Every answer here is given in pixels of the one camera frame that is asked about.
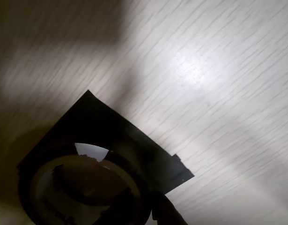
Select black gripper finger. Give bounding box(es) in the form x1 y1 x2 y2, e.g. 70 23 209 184
100 187 149 225
152 190 189 225

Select black tape roll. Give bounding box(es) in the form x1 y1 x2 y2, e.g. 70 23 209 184
17 150 156 225

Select black tape square marker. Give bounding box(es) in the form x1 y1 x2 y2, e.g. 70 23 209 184
16 90 195 195

